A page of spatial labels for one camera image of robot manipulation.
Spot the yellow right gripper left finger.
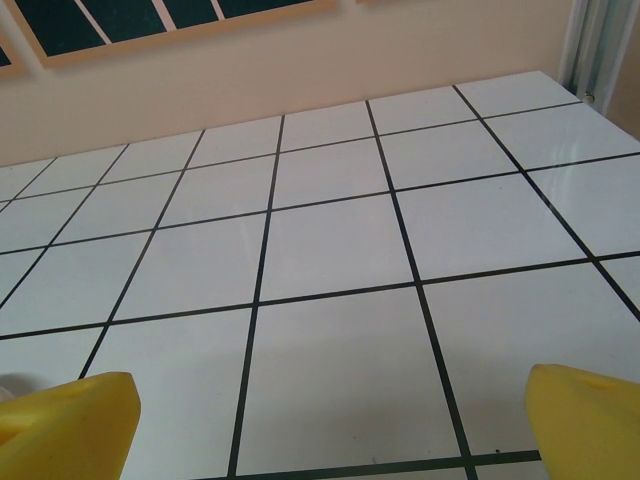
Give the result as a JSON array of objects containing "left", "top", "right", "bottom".
[{"left": 0, "top": 370, "right": 143, "bottom": 480}]

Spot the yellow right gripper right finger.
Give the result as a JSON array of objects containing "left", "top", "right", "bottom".
[{"left": 524, "top": 363, "right": 640, "bottom": 480}]

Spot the aluminium frame post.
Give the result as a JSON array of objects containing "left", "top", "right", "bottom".
[{"left": 558, "top": 0, "right": 640, "bottom": 114}]

